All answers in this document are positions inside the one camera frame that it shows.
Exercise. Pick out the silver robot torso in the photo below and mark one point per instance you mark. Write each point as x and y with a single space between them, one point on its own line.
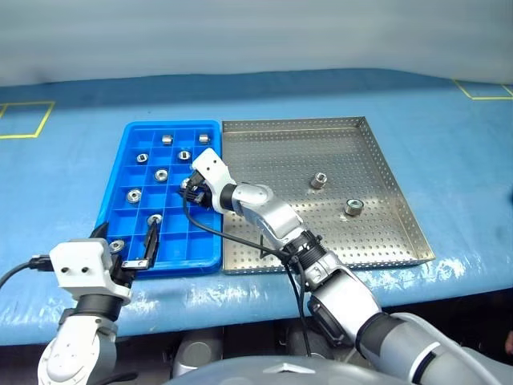
248 375

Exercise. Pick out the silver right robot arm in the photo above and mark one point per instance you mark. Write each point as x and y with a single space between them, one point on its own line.
272 212

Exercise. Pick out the dark grey rounded shape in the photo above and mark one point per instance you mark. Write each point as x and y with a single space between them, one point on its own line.
196 353

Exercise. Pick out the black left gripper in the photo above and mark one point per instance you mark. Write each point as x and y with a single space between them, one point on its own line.
124 272

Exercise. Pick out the blue plastic table cover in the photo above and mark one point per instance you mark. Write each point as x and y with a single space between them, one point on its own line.
60 180

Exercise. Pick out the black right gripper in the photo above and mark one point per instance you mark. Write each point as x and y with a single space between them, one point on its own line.
196 196

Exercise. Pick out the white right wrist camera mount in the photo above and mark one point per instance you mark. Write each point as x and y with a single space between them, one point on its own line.
210 164

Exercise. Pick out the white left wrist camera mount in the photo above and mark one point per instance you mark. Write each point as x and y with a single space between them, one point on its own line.
80 256

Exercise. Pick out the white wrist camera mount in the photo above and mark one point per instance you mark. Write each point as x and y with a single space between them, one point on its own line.
80 256
210 164

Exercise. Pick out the perforated metal tray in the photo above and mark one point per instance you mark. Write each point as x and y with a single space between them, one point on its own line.
360 248

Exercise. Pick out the blue compartment tray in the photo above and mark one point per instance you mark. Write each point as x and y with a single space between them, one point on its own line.
172 244

